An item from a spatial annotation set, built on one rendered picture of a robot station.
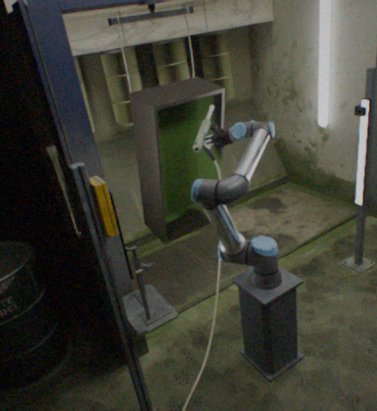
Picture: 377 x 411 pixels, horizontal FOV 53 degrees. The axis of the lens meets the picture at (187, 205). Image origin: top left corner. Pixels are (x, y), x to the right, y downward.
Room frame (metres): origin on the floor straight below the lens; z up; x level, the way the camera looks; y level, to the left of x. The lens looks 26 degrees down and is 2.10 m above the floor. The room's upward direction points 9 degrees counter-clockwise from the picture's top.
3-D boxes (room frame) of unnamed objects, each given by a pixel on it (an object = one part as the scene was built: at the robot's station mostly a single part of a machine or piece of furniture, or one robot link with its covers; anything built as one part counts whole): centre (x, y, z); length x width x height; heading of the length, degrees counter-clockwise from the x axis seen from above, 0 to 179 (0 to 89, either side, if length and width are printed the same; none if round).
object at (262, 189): (3.79, -0.14, 0.11); 2.70 x 0.02 x 0.13; 118
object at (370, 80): (2.64, -1.39, 0.82); 0.05 x 0.05 x 1.64; 28
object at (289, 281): (1.82, -0.40, 0.32); 0.31 x 0.31 x 0.64; 28
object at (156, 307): (1.57, 0.29, 0.95); 0.26 x 0.15 x 0.32; 28
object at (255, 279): (1.82, -0.40, 0.69); 0.19 x 0.19 x 0.10
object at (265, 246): (1.83, -0.39, 0.83); 0.17 x 0.15 x 0.18; 60
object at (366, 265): (2.64, -1.39, 0.01); 0.20 x 0.20 x 0.01; 28
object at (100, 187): (1.52, 0.38, 1.42); 0.12 x 0.06 x 0.26; 28
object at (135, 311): (1.56, 0.31, 0.78); 0.31 x 0.23 x 0.01; 28
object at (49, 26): (2.06, 0.56, 1.14); 0.18 x 0.18 x 2.29; 28
